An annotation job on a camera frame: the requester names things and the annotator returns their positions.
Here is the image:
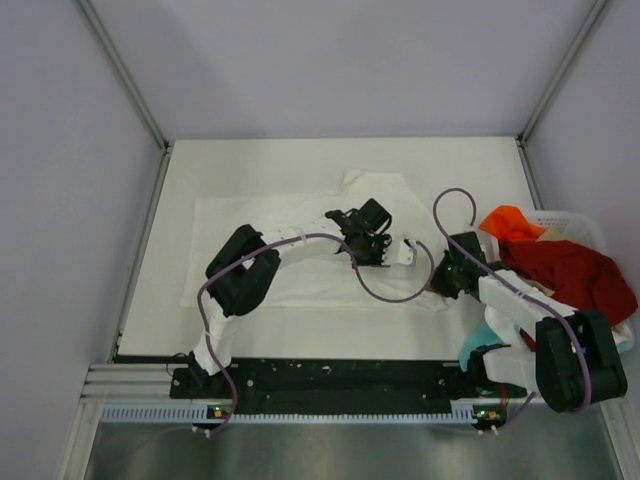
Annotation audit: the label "red t shirt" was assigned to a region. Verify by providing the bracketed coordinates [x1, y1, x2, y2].
[499, 240, 638, 327]

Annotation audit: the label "teal t shirt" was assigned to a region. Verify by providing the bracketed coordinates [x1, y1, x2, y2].
[458, 322, 503, 372]

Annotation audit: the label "left aluminium frame post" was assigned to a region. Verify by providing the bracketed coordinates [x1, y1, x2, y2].
[74, 0, 171, 151]

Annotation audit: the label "aluminium front rail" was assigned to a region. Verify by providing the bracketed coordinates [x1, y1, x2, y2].
[81, 364, 172, 401]

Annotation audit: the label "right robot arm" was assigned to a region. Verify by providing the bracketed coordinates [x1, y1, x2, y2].
[431, 232, 628, 413]

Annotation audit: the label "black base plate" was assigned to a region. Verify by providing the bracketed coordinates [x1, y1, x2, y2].
[169, 356, 529, 415]

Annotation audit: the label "right aluminium frame post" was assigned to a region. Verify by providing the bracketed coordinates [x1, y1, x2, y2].
[517, 0, 614, 146]

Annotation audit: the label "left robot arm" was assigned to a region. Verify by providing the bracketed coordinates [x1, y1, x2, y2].
[189, 199, 392, 397]

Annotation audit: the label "white laundry basket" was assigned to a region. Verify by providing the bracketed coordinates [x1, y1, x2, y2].
[524, 210, 638, 353]

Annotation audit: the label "orange t shirt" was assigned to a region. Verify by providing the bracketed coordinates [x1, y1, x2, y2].
[479, 205, 545, 242]

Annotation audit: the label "white printed t shirt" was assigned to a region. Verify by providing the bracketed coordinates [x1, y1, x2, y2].
[484, 305, 526, 349]

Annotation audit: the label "aluminium frame post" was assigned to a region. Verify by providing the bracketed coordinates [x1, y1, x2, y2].
[74, 0, 171, 151]
[517, 0, 614, 146]

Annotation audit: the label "grey slotted cable duct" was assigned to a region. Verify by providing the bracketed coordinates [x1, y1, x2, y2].
[99, 399, 502, 426]

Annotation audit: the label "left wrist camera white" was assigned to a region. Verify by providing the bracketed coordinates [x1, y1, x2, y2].
[385, 236, 417, 266]

